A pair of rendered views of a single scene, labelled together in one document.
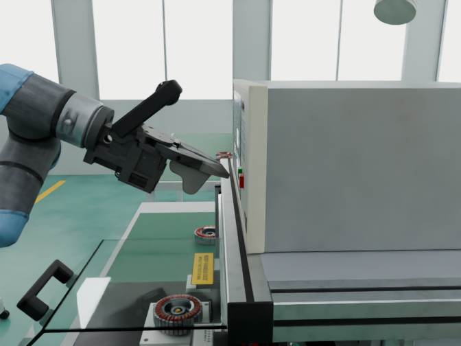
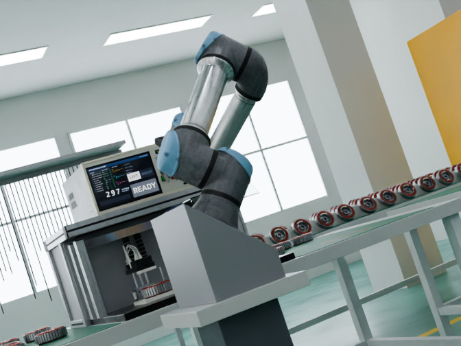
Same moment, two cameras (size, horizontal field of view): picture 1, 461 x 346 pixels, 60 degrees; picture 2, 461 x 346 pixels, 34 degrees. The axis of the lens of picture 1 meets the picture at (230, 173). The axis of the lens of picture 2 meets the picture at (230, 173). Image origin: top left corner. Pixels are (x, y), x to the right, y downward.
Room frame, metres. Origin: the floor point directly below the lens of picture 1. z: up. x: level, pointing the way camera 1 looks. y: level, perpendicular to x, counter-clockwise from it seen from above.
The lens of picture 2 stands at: (1.53, 2.69, 0.89)
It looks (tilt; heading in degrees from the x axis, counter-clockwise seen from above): 5 degrees up; 246
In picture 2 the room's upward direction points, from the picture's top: 19 degrees counter-clockwise
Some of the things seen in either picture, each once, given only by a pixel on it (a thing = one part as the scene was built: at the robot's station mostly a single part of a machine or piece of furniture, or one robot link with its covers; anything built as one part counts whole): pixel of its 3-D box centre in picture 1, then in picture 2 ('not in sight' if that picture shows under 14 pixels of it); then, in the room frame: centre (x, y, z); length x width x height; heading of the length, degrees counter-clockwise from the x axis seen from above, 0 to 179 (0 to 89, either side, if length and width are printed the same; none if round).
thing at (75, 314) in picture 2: not in sight; (68, 286); (1.02, -0.27, 0.91); 0.28 x 0.03 x 0.32; 92
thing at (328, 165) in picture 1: (350, 142); (130, 184); (0.68, -0.21, 1.22); 0.44 x 0.39 x 0.20; 2
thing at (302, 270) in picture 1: (342, 208); (137, 214); (0.69, -0.21, 1.09); 0.68 x 0.44 x 0.05; 2
